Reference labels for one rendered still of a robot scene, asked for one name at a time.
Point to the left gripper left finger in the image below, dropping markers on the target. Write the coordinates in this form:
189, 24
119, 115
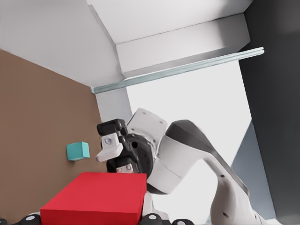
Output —
28, 219

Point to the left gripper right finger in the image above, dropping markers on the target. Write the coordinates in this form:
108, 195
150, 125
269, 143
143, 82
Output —
152, 211

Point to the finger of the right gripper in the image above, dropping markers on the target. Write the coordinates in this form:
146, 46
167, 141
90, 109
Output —
124, 167
110, 146

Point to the red wooden cube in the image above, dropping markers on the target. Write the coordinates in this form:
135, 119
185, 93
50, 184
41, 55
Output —
103, 197

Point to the blue wooden cube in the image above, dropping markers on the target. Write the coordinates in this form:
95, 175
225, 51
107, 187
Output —
77, 151

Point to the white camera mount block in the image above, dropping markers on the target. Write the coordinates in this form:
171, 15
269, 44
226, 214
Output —
147, 126

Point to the silver frame post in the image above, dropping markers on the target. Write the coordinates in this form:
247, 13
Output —
178, 69

